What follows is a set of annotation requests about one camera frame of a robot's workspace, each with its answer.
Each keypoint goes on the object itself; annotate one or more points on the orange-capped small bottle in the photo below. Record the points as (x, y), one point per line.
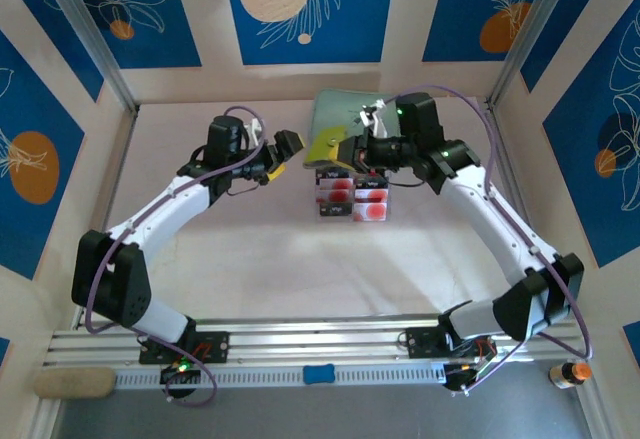
(572, 374)

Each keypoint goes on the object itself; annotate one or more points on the blue bone-shaped clip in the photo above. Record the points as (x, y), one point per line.
(318, 375)

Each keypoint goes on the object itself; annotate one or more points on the mint green zip pouch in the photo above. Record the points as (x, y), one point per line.
(340, 109)

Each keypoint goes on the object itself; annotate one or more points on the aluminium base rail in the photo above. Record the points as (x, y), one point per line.
(310, 339)

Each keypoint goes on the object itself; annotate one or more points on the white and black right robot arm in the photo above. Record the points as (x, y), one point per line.
(472, 209)

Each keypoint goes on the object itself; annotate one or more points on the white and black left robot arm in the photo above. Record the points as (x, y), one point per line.
(165, 206)

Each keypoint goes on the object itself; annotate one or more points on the aluminium frame post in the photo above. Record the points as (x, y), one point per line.
(535, 24)
(86, 24)

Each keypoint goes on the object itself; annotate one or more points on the small black electronics board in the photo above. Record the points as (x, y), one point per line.
(180, 374)
(462, 376)

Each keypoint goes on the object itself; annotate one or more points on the beige foam block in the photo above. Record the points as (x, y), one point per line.
(75, 383)

